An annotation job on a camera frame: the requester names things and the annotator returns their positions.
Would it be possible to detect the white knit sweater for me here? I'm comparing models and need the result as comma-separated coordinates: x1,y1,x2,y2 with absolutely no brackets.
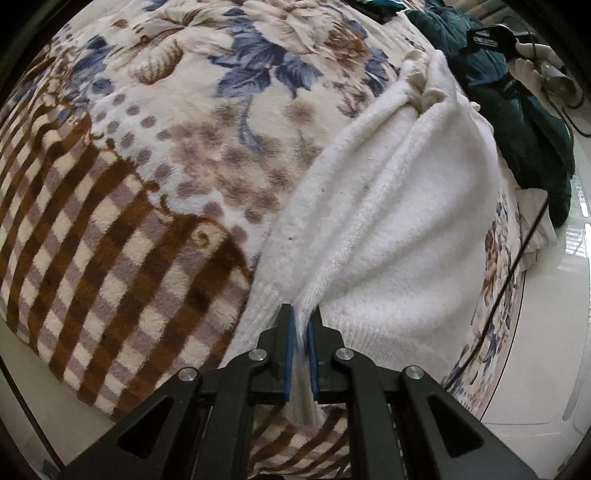
228,50,501,429

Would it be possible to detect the white gloved hand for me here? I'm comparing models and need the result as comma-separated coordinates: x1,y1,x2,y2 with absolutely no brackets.
509,42,564,102

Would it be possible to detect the dark teal fleece blanket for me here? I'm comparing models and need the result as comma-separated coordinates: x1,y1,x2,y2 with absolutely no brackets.
363,0,576,229

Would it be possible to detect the floral fleece bed blanket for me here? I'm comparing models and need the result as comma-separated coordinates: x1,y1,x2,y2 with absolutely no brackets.
1,1,509,479

